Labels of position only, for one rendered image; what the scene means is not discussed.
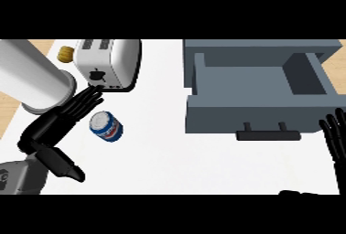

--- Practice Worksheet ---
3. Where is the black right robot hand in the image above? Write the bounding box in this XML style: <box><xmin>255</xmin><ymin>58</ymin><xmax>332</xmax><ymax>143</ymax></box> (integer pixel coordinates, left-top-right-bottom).
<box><xmin>277</xmin><ymin>107</ymin><xmax>346</xmax><ymax>196</ymax></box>

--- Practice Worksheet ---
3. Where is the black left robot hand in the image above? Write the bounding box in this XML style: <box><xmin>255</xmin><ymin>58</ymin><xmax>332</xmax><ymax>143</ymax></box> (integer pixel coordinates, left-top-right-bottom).
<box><xmin>17</xmin><ymin>84</ymin><xmax>105</xmax><ymax>184</ymax></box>

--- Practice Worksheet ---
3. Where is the blue and white can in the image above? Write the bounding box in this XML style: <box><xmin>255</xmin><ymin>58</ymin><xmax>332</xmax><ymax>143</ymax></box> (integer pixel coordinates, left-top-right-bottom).
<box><xmin>88</xmin><ymin>111</ymin><xmax>125</xmax><ymax>144</ymax></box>

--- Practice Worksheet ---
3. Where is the grey open drawer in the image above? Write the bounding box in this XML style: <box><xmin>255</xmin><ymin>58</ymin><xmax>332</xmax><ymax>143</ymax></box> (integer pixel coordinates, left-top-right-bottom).
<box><xmin>184</xmin><ymin>52</ymin><xmax>346</xmax><ymax>135</ymax></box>

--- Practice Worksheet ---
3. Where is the white cylindrical container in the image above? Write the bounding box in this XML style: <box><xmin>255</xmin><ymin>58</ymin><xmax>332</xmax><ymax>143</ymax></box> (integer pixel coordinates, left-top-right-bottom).
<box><xmin>0</xmin><ymin>39</ymin><xmax>79</xmax><ymax>115</ymax></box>

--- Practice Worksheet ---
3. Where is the white toaster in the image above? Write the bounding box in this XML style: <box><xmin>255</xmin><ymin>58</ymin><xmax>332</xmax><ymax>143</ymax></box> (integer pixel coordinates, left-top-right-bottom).
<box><xmin>71</xmin><ymin>39</ymin><xmax>144</xmax><ymax>93</ymax></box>

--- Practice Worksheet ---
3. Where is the black drawer handle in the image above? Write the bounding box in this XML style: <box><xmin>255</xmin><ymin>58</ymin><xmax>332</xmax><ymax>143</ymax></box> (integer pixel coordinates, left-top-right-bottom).
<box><xmin>236</xmin><ymin>122</ymin><xmax>304</xmax><ymax>142</ymax></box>

